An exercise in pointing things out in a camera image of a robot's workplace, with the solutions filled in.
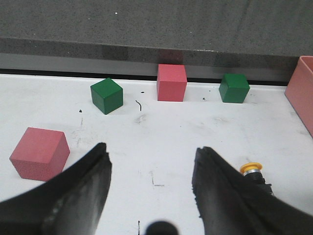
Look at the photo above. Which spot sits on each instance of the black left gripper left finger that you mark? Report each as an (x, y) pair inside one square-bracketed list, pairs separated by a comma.
[(71, 203)]

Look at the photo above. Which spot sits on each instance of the green wooden cube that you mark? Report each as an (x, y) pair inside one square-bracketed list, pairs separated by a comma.
[(107, 95), (233, 88)]

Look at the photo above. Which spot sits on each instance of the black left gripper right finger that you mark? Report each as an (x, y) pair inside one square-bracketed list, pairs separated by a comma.
[(230, 204)]

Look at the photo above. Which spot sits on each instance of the grey stone counter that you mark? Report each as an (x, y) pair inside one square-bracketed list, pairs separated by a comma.
[(262, 39)]

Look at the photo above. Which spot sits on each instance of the red wooden cube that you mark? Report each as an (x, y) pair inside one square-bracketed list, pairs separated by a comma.
[(171, 82), (41, 154)]

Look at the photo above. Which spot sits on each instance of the yellow push button switch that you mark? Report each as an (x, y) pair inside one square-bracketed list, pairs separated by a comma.
[(252, 171)]

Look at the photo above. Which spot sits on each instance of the pink plastic bin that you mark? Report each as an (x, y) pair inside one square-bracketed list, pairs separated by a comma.
[(299, 91)]

